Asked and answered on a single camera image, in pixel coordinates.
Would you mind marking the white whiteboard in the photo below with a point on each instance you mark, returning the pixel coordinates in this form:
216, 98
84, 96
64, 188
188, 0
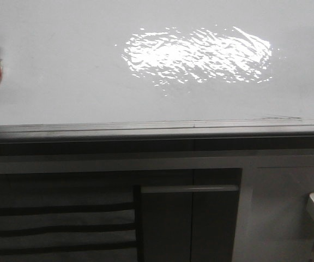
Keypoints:
68, 62

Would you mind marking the dark slatted chair back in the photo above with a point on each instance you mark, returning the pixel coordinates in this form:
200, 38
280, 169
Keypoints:
67, 219

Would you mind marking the dark cabinet with handle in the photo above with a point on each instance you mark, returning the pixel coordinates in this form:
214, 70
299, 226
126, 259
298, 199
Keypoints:
190, 215

